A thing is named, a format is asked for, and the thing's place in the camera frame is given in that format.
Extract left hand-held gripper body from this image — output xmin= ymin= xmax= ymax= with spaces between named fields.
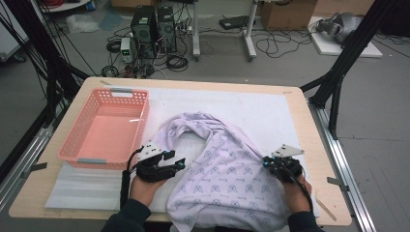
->
xmin=134 ymin=140 xmax=177 ymax=184

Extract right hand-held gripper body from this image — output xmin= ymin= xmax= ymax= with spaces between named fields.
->
xmin=269 ymin=143 xmax=305 ymax=185

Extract lilac printed towel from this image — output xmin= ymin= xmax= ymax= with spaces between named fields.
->
xmin=151 ymin=110 xmax=291 ymax=232

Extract pink plastic basket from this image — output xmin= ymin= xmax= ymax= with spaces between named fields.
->
xmin=57 ymin=87 xmax=151 ymax=171

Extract person's left hand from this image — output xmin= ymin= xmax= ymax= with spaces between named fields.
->
xmin=130 ymin=175 xmax=167 ymax=207

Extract person's right hand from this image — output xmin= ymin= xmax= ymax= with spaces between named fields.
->
xmin=282 ymin=173 xmax=313 ymax=214

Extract white grid mat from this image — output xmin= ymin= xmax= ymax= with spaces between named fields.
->
xmin=44 ymin=86 xmax=320 ymax=218

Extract small white power supply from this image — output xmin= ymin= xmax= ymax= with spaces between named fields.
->
xmin=120 ymin=37 xmax=133 ymax=64

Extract white metal stand leg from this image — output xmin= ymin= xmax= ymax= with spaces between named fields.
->
xmin=243 ymin=0 xmax=259 ymax=62
xmin=191 ymin=0 xmax=201 ymax=62

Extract white floor board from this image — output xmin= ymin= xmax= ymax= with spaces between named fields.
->
xmin=307 ymin=15 xmax=384 ymax=59

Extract slim black computer tower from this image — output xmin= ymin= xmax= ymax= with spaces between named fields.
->
xmin=157 ymin=6 xmax=178 ymax=54

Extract large black computer tower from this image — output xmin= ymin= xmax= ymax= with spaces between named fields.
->
xmin=130 ymin=5 xmax=159 ymax=61

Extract black flat device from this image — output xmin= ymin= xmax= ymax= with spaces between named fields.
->
xmin=219 ymin=14 xmax=255 ymax=31

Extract large cardboard box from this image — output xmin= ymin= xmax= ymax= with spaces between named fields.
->
xmin=260 ymin=0 xmax=318 ymax=32

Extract grey rounded device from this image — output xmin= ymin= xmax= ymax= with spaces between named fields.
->
xmin=315 ymin=12 xmax=364 ymax=44

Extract clear plastic bag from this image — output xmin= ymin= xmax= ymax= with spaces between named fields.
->
xmin=66 ymin=13 xmax=101 ymax=35

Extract right hand-held gripper black cable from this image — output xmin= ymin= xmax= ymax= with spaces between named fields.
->
xmin=283 ymin=163 xmax=314 ymax=214

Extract hand-held gripper black cable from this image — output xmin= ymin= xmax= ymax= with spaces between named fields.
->
xmin=119 ymin=146 xmax=144 ymax=211
xmin=283 ymin=163 xmax=314 ymax=214

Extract left hand-held gripper black cable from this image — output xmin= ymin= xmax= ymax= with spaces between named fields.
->
xmin=119 ymin=146 xmax=144 ymax=211

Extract grey metal bracket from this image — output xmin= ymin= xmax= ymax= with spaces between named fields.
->
xmin=19 ymin=161 xmax=48 ymax=179
xmin=327 ymin=176 xmax=351 ymax=192

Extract aluminium rail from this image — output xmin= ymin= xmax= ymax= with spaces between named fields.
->
xmin=307 ymin=100 xmax=377 ymax=232
xmin=0 ymin=124 xmax=56 ymax=211

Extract coiled black cable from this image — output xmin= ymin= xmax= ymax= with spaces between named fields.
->
xmin=165 ymin=54 xmax=190 ymax=73

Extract loose black floor cable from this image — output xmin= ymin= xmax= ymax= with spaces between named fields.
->
xmin=254 ymin=28 xmax=313 ymax=60

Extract black metal frame stand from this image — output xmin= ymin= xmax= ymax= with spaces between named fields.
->
xmin=0 ymin=0 xmax=91 ymax=183
xmin=299 ymin=0 xmax=402 ymax=141

